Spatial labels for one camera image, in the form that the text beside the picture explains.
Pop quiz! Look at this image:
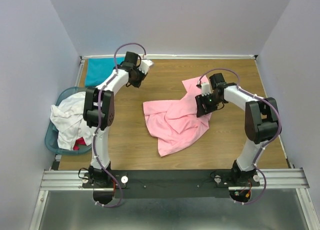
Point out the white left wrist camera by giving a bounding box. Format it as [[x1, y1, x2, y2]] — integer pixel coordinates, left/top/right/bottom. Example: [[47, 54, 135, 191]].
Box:
[[138, 59, 154, 75]]

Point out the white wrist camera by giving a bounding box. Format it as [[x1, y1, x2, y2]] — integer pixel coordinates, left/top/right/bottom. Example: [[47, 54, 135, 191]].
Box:
[[197, 82, 212, 97], [138, 59, 154, 75]]

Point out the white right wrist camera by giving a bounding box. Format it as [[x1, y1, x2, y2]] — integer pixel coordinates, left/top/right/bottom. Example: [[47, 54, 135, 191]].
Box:
[[197, 82, 212, 97]]

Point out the folded teal t-shirt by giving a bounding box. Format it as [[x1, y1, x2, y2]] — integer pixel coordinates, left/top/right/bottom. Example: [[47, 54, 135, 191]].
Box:
[[84, 57, 115, 87]]

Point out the blue plastic laundry basket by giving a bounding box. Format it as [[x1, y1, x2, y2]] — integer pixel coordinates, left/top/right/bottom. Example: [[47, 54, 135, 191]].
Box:
[[44, 87, 92, 156]]

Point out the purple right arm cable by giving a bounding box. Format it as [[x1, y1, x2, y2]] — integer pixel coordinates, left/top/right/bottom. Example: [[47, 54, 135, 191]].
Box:
[[198, 67, 283, 206]]

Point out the aluminium front rail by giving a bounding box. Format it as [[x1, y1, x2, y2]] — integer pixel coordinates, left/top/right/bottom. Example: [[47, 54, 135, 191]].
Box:
[[40, 168, 310, 191]]

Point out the pink t-shirt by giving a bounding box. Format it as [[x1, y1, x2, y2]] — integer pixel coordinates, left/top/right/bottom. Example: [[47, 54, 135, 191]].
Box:
[[143, 77, 211, 157]]

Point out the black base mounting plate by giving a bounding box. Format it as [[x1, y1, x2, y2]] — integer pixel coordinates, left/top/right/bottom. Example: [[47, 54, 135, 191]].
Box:
[[78, 167, 261, 207]]

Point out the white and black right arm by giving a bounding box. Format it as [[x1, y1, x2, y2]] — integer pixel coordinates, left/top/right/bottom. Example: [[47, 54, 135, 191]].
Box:
[[195, 73, 282, 186]]

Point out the red garment in basket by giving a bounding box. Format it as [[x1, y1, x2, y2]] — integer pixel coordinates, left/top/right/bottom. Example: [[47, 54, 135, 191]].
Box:
[[73, 137, 86, 151]]

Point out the white t-shirt in basket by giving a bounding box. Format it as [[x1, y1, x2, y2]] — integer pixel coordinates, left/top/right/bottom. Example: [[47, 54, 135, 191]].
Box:
[[50, 91, 92, 151]]

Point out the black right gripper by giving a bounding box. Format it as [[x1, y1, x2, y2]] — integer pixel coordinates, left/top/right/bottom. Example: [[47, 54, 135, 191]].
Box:
[[194, 92, 223, 118]]

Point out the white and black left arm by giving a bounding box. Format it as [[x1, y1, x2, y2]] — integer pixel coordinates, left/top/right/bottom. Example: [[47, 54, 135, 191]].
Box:
[[83, 51, 154, 188]]

